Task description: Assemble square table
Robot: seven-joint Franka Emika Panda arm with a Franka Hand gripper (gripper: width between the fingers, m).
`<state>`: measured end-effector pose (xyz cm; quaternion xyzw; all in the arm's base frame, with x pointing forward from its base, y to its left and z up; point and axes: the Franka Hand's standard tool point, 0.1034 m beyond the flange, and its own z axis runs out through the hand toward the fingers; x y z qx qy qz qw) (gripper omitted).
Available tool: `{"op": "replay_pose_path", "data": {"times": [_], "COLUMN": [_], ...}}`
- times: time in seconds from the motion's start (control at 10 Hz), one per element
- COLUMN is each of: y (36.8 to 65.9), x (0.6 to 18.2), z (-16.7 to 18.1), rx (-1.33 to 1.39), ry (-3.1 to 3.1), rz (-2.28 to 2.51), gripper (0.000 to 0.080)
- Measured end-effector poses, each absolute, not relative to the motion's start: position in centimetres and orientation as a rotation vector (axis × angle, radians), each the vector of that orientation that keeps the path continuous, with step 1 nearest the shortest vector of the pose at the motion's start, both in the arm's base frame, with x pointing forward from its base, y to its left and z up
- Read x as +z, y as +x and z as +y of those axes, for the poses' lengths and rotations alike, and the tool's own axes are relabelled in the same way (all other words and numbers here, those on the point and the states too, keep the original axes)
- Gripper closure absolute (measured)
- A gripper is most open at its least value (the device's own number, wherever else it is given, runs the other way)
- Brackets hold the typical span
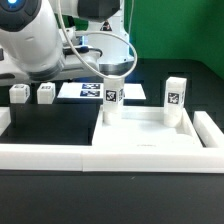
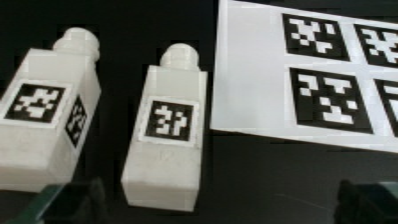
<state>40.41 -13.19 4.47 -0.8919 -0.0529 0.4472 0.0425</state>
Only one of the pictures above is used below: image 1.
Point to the white square table top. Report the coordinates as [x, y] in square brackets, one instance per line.
[144, 126]

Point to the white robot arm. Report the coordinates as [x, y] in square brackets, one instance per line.
[47, 40]

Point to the white U-shaped fence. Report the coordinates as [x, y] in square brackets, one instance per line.
[209, 158]

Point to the white marker base plate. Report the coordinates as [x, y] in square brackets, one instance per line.
[77, 90]

